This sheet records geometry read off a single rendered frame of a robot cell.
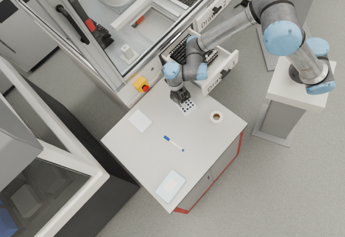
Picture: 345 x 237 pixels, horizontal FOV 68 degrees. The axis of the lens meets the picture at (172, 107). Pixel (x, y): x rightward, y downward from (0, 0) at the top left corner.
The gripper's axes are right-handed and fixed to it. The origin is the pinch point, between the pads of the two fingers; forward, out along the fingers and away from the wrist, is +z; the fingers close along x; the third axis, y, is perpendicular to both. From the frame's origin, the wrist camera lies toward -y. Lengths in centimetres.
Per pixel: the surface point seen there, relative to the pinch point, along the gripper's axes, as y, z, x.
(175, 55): -21.0, -7.0, 13.6
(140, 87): -17.6, -6.5, -13.8
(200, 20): -29.7, -7.9, 39.3
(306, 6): -15, 35, 126
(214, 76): 6.1, -9.0, 20.3
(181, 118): 6.9, 6.9, -5.6
